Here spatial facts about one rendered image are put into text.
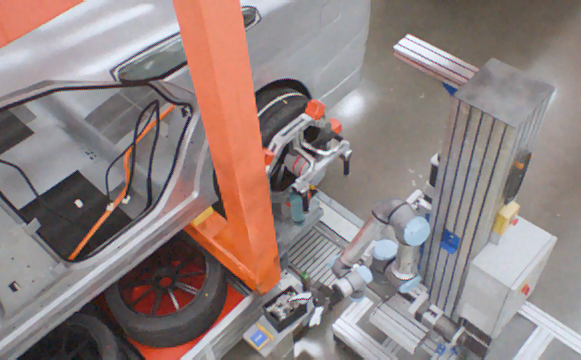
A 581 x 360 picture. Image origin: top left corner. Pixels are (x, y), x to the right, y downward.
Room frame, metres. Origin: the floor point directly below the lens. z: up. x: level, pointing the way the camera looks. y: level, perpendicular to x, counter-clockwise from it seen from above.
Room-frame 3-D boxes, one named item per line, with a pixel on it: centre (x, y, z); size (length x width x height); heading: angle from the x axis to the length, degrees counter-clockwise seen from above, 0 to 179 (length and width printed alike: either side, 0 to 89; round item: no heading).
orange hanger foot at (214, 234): (2.06, 0.45, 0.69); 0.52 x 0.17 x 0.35; 42
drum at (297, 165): (2.32, -0.07, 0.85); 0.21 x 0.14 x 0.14; 42
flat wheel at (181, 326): (1.91, 0.78, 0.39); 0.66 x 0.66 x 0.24
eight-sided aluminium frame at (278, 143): (2.37, -0.02, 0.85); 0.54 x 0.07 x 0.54; 132
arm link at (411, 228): (1.50, -0.46, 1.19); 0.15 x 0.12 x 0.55; 29
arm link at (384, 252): (1.61, -0.40, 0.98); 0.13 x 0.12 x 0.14; 29
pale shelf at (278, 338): (1.60, 0.14, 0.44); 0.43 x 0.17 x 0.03; 132
